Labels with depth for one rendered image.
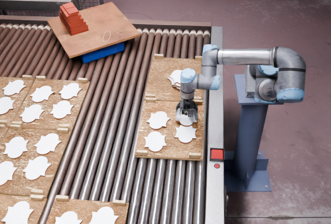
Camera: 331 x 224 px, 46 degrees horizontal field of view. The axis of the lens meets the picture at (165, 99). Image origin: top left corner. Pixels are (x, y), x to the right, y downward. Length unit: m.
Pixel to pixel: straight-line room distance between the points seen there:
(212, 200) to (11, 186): 0.96
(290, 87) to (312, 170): 1.58
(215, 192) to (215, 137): 0.34
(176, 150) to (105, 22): 1.18
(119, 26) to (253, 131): 1.16
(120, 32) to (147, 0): 2.53
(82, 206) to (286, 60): 1.13
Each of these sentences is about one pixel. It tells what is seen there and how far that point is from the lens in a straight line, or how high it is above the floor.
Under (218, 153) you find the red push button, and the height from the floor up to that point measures 0.93.
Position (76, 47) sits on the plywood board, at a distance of 2.58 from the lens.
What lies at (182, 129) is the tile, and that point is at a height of 0.95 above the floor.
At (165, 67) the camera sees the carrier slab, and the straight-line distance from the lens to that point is 2.50.
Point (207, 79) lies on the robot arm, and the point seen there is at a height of 1.28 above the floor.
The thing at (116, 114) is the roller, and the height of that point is 0.92.
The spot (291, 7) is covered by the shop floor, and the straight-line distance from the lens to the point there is 5.17.
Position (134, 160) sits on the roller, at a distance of 2.00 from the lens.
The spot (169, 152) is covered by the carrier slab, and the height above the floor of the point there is 0.94.
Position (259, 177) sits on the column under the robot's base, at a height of 0.01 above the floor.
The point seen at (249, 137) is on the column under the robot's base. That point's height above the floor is 0.50.
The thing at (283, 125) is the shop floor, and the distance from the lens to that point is 3.52.
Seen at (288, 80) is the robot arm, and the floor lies 1.39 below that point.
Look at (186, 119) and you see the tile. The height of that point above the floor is 0.96.
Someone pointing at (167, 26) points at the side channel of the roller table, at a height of 0.94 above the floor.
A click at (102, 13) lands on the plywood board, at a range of 2.90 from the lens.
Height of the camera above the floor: 2.49
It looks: 43 degrees down
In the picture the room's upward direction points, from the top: 2 degrees counter-clockwise
